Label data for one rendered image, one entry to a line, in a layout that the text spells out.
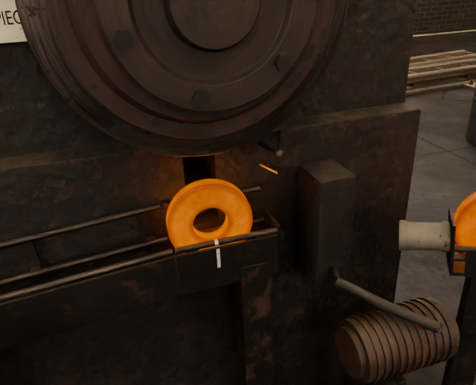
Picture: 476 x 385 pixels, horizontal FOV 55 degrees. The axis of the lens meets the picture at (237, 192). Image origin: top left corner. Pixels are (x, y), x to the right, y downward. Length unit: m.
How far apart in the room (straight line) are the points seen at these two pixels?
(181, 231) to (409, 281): 1.31
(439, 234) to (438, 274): 1.12
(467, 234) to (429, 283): 1.06
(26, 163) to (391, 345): 0.72
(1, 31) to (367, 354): 0.82
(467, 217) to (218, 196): 0.45
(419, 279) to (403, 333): 1.06
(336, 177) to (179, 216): 0.29
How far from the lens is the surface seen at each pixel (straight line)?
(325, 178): 0.84
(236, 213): 0.82
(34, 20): 0.67
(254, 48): 0.64
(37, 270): 0.88
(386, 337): 0.93
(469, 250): 0.93
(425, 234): 0.93
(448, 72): 4.99
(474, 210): 0.92
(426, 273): 2.04
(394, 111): 1.00
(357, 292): 0.91
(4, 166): 0.84
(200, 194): 0.79
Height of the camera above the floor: 1.15
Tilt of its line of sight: 26 degrees down
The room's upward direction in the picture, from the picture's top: 3 degrees counter-clockwise
